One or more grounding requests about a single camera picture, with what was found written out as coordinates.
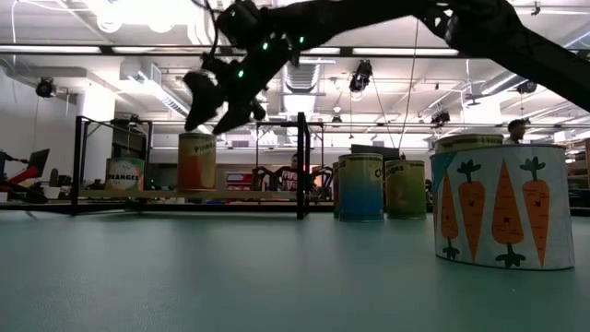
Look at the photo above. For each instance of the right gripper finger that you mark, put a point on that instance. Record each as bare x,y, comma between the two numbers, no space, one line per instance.
203,99
232,119

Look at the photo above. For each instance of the short mandarin oranges can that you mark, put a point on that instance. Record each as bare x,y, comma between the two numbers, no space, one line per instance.
124,175

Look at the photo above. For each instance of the tall green oranges can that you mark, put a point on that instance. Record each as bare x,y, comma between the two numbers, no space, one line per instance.
405,189

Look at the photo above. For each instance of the tall green blue cherries can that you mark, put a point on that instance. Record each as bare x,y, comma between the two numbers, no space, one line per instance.
361,189

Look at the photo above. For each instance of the short white carrots can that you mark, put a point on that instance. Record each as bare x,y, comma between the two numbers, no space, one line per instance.
502,207

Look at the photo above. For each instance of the black overhead light bar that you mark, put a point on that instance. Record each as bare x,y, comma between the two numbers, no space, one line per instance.
343,51

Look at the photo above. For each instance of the teal table mat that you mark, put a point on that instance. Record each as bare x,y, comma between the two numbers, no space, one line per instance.
276,276

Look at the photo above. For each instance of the black tilted monitor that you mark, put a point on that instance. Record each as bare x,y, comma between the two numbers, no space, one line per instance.
38,161

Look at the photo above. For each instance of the person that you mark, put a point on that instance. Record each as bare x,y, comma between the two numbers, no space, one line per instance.
289,177
517,129

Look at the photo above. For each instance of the silver ventilation duct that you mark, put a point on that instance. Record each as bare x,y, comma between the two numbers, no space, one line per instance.
302,78

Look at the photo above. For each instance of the black flat monitor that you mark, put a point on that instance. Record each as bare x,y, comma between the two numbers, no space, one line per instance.
392,152

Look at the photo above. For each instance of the tall pale yellow can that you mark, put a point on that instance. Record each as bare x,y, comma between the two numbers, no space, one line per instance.
468,144

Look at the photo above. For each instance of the black ceiling spotlight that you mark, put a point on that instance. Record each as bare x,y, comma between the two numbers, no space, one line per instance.
362,74
441,118
527,86
45,87

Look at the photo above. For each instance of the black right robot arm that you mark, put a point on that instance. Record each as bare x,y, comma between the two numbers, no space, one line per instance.
507,39

